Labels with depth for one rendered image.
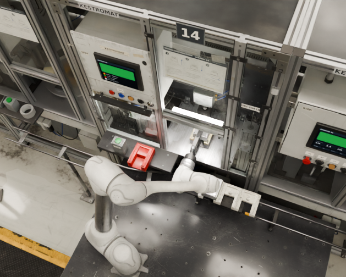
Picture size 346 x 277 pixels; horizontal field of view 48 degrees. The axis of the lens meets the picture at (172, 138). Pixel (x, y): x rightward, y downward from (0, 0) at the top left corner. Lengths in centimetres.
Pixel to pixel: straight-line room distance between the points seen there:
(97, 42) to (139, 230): 126
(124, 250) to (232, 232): 72
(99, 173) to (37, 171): 193
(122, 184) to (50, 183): 190
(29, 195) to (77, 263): 124
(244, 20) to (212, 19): 13
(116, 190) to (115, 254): 58
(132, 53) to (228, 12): 48
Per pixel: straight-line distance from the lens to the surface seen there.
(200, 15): 169
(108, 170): 187
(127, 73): 196
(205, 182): 220
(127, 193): 180
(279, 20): 169
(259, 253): 256
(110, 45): 189
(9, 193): 377
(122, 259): 227
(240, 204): 247
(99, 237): 232
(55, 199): 358
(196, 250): 253
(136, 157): 253
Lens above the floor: 313
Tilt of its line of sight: 59 degrees down
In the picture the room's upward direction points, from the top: 6 degrees counter-clockwise
